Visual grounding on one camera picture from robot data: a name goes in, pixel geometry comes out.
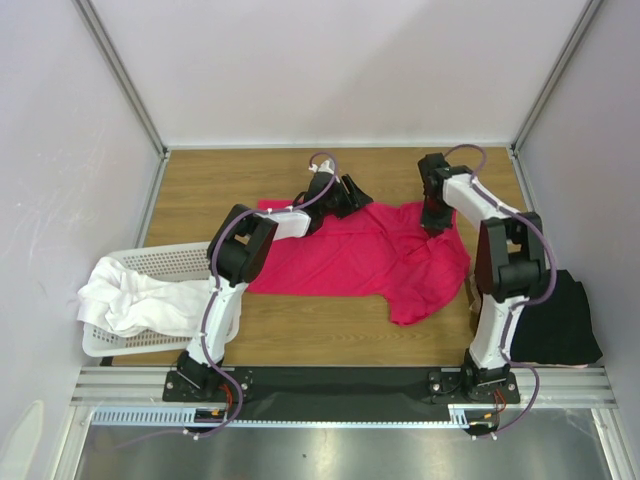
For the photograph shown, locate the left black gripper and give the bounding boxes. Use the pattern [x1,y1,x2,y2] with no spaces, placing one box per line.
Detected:
[320,174,371,220]

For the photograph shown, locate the pink t shirt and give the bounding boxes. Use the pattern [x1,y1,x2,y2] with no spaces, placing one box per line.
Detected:
[248,202,471,326]

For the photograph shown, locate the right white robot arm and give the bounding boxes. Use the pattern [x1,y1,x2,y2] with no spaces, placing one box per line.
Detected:
[418,153,550,402]

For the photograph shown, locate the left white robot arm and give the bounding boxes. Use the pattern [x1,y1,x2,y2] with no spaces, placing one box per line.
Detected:
[163,171,373,401]

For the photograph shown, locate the black folded t shirt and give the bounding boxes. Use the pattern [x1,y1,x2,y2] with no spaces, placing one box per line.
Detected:
[469,268,604,367]

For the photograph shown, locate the white laundry basket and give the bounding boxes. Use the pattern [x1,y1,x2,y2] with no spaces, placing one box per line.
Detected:
[82,242,239,357]

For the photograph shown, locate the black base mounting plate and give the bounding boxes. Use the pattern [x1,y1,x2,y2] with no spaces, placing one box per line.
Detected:
[162,365,521,424]

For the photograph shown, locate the white crumpled t shirt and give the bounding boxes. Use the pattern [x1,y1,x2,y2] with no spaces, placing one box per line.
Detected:
[77,257,211,338]

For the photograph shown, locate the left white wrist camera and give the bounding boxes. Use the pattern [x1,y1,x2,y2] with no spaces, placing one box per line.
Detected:
[309,159,336,175]

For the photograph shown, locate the aluminium frame rail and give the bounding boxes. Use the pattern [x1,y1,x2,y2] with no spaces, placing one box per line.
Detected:
[71,367,616,430]

